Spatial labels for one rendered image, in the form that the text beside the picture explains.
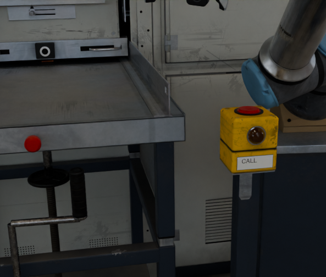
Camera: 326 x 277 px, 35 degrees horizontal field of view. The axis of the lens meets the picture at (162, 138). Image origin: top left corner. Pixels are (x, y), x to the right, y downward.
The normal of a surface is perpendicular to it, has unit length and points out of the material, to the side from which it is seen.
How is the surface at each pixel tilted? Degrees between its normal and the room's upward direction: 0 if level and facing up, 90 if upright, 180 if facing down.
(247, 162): 90
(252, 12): 90
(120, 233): 90
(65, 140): 90
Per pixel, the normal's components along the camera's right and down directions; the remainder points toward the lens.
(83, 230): 0.18, 0.30
